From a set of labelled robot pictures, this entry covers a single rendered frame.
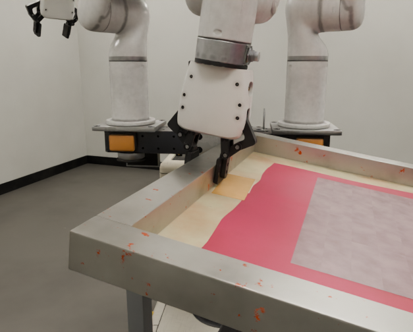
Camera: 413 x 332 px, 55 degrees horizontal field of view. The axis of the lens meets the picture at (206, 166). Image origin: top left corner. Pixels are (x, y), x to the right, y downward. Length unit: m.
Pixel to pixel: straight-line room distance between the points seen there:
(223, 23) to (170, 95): 4.28
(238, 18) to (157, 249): 0.32
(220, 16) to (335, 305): 0.37
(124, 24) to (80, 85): 4.46
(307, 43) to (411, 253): 0.57
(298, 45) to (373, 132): 3.48
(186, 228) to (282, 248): 0.11
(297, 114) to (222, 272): 0.69
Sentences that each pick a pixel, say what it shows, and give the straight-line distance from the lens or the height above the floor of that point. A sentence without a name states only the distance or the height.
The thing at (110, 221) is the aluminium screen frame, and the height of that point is 1.14.
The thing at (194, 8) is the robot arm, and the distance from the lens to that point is 0.64.
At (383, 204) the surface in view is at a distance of 0.68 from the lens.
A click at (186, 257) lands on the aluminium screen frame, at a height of 1.13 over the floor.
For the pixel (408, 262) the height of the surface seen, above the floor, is 1.07.
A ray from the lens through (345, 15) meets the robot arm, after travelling 0.94.
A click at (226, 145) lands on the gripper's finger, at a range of 0.57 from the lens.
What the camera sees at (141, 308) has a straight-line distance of 0.90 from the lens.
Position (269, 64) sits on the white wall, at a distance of 4.42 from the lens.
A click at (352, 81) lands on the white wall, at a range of 4.35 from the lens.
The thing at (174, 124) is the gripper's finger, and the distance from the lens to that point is 0.60.
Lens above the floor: 1.28
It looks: 14 degrees down
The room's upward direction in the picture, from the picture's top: straight up
